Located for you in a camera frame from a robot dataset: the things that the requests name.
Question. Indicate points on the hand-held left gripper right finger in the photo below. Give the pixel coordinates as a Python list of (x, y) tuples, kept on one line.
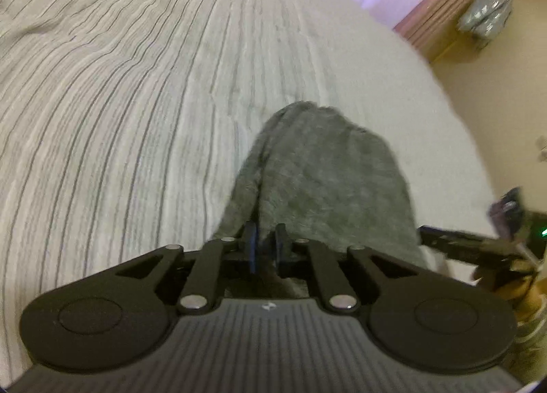
[(280, 247)]

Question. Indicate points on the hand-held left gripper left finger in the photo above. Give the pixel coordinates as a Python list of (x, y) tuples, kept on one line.
[(252, 250)]

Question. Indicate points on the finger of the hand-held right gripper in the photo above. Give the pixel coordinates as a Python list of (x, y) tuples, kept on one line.
[(461, 247)]

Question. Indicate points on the grey gauze garment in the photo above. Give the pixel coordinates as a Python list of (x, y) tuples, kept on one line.
[(324, 171)]

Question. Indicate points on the hanging grey clothes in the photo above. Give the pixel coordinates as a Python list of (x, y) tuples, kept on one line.
[(487, 13)]

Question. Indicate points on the person's right hand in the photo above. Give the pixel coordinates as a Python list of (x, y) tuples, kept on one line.
[(527, 297)]

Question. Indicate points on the white striped bed blanket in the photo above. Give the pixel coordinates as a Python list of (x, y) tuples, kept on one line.
[(128, 119)]

